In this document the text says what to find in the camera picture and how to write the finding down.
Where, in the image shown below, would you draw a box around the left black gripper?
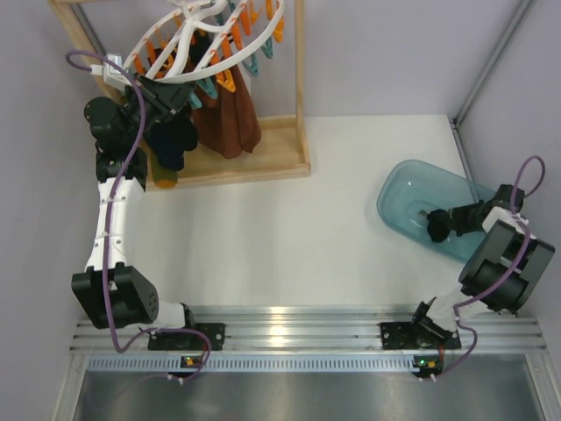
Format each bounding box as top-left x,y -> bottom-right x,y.
122,73 -> 194,146

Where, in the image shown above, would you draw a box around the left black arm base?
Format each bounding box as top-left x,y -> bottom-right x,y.
147,323 -> 226,376

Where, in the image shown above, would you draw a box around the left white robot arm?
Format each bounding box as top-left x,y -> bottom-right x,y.
71,76 -> 198,348

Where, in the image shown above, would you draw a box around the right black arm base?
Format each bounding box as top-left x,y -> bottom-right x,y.
380,322 -> 461,379

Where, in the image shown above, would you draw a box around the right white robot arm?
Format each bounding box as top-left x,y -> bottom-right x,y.
408,184 -> 555,348

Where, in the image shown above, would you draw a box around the brown hanging socks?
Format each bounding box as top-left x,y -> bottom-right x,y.
192,67 -> 262,159

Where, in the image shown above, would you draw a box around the white oval clip hanger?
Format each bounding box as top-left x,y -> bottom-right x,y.
124,1 -> 286,91

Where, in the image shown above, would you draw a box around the navy patterned hanging sock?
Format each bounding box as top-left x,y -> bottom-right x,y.
145,118 -> 198,172

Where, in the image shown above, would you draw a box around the teal plastic basin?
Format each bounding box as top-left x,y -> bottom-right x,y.
376,160 -> 494,262

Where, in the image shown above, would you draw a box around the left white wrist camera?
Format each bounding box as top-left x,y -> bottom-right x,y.
90,54 -> 131,91

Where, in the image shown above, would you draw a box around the wooden hanger rack frame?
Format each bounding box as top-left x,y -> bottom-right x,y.
46,0 -> 312,190

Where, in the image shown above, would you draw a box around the aluminium mounting rail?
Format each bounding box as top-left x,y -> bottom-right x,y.
68,307 -> 551,377

